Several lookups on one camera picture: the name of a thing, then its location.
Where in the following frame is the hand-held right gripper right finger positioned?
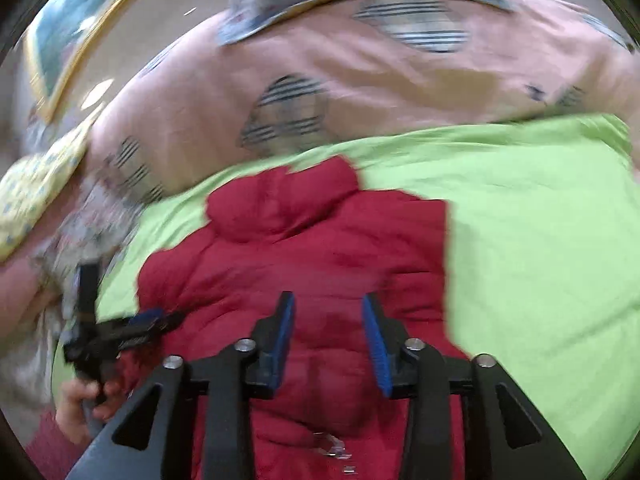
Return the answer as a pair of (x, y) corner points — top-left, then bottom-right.
(361, 292), (588, 480)

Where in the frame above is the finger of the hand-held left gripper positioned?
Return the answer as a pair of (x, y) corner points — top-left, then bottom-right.
(111, 309), (185, 348)

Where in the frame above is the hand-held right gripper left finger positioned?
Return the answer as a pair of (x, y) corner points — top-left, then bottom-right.
(65, 291), (297, 480)

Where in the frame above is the red puffer jacket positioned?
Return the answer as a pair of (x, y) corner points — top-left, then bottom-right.
(120, 156), (476, 480)

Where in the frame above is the person's left forearm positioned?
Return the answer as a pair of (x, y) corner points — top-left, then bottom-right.
(24, 410), (87, 480)

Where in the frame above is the person's left hand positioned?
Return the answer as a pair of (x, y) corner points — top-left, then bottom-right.
(55, 375), (127, 445)

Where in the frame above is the pink bed sheet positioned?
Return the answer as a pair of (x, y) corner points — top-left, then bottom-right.
(0, 247), (68, 331)

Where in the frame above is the floral ruffled pillow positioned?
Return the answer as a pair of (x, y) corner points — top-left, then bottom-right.
(32, 177), (147, 311)

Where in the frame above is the yellow floral pillow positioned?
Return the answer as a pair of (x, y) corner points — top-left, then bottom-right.
(0, 110), (103, 263)

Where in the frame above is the light green blanket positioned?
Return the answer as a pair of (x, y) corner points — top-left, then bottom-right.
(52, 114), (637, 480)

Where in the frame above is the pink quilt with plaid hearts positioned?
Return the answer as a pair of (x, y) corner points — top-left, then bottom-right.
(90, 0), (640, 206)

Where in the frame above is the gold framed painting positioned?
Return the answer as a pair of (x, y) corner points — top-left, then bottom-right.
(22, 0), (167, 123)

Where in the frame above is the blue patterned pillow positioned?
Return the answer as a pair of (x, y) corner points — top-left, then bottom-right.
(217, 0), (516, 47)

